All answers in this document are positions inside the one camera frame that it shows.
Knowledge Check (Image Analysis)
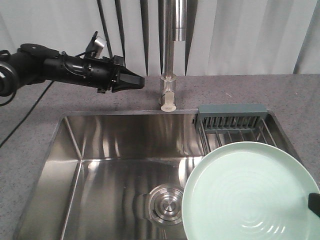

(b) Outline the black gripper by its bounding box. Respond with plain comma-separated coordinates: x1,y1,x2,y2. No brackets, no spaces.
42,55,145,93

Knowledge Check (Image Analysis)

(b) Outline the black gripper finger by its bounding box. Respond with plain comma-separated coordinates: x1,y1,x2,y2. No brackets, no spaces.
307,192,320,217

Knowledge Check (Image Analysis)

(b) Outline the mint green plate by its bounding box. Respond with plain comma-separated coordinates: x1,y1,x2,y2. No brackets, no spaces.
182,141,320,240

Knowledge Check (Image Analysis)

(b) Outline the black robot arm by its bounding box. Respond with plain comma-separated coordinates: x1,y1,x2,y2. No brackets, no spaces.
0,43,145,106

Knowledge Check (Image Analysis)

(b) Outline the chrome faucet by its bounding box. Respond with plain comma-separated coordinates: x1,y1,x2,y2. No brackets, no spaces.
159,0,188,113

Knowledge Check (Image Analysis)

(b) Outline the stainless steel sink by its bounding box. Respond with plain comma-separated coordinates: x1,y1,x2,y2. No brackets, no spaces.
13,109,308,240

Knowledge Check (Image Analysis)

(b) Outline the white curtain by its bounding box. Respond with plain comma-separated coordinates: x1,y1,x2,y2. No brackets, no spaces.
0,0,320,76

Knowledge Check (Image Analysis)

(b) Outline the steel sink drain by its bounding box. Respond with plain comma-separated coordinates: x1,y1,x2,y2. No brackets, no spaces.
143,184,184,226

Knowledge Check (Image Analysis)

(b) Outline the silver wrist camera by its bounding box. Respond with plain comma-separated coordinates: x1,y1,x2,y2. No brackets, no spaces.
85,31,107,59

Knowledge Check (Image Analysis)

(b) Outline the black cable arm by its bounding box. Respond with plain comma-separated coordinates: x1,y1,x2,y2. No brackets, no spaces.
0,80,55,148

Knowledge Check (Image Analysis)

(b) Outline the teal wire dish rack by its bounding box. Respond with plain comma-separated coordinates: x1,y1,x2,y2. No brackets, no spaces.
193,103,296,156

